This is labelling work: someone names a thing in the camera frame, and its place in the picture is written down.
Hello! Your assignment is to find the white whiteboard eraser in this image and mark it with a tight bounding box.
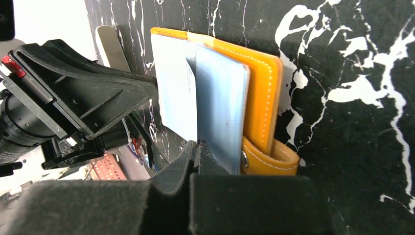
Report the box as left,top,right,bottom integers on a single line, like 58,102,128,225
95,25,131,72

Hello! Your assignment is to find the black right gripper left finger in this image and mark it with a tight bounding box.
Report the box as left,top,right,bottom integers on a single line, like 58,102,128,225
0,141,197,235

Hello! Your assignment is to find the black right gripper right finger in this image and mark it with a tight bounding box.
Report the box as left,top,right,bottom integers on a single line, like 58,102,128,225
189,141,334,235

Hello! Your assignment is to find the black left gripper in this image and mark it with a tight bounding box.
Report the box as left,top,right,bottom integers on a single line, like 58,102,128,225
0,39,157,169

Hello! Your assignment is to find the orange leather card holder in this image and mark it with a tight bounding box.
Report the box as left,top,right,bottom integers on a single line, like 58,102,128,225
151,27,300,176

